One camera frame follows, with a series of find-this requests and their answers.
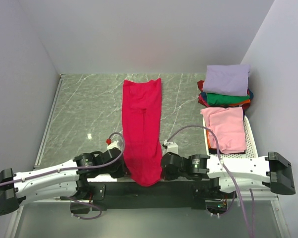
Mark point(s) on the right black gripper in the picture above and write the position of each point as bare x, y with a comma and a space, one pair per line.
167, 176

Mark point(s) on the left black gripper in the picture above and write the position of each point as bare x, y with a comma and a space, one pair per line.
123, 171

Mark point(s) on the crimson red t shirt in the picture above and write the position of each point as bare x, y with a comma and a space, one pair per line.
141, 114

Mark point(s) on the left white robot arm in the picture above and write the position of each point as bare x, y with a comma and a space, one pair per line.
68, 179

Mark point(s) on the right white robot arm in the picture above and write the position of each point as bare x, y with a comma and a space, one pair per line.
217, 178

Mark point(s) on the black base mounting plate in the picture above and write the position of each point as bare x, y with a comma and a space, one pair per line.
164, 194

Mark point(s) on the orange garment in basket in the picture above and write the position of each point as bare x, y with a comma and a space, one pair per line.
210, 140

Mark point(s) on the pink t shirt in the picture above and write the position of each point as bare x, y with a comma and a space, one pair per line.
228, 128

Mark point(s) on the folded green t shirt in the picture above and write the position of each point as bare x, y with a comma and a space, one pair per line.
218, 99

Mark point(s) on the white perforated laundry basket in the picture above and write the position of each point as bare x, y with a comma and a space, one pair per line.
250, 152

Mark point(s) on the folded dark red t shirt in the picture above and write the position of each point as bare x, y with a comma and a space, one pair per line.
244, 106

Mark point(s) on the folded lavender t shirt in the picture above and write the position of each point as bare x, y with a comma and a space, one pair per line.
229, 80

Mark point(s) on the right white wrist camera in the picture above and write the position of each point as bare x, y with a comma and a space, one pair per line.
170, 146

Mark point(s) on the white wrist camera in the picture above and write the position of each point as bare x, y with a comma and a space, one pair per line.
170, 146
111, 144

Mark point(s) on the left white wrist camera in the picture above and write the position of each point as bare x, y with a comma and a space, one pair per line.
111, 144

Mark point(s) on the aluminium extrusion rail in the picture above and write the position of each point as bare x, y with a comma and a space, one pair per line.
259, 195

